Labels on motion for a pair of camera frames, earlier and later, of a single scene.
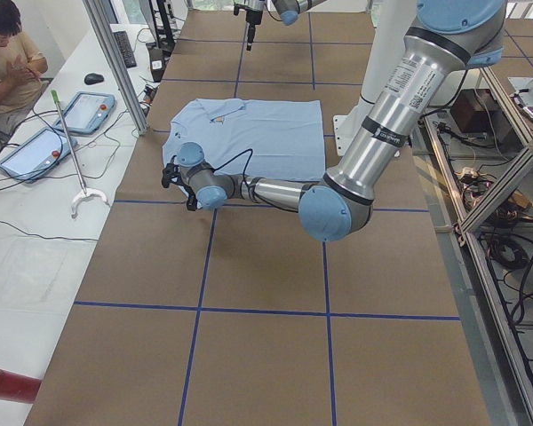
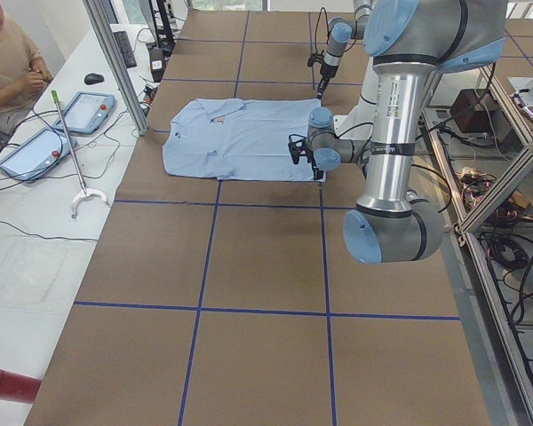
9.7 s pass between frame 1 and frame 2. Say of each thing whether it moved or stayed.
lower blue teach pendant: stayed
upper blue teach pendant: stayed
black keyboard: stayed
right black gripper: moved
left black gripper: moved
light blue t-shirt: stayed
